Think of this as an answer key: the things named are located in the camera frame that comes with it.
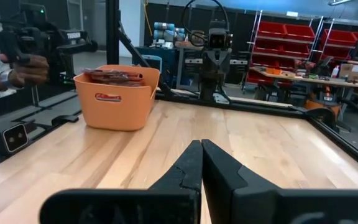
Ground orange shop vacuum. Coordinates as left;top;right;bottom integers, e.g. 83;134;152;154
303;86;343;125

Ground person's hand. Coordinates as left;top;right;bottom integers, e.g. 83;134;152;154
0;53;50;88

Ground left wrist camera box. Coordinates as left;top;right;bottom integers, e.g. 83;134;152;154
208;27;233;50

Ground blue equipment cart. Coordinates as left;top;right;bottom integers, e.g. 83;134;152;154
132;45;180;91

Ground metal shelf rack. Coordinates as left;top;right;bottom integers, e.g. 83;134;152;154
242;9;335;94

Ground ceiling light fixture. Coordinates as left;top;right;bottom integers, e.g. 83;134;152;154
327;0;354;7

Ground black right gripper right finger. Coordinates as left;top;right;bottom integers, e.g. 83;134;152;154
201;139;358;224

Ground orange plastic basket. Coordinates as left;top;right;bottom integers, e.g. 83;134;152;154
73;64;161;132

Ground black metal table frame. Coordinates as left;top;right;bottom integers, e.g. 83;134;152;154
0;0;358;178

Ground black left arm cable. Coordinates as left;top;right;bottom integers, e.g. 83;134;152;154
180;0;231;47

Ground grey metal cabinet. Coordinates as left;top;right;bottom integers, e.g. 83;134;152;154
175;46;251;91

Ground silver wristband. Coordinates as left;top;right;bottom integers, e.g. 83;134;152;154
0;70;14;91

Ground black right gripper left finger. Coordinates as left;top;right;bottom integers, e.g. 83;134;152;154
39;139;204;224

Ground black table-level camera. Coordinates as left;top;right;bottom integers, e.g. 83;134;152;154
0;121;30;156

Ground long wooden workbench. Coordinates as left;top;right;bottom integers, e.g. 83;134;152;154
249;65;358;108

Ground red Orville Redenbacher's popcorn bag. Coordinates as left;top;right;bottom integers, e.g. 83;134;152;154
82;68;144;82
91;79;145;88

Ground cardboard box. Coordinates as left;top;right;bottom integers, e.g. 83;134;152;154
339;63;358;82

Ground red storage bin shelves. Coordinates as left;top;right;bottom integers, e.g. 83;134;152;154
246;21;358;85

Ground black table edge clamp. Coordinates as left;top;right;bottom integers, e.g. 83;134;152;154
50;114;80;128

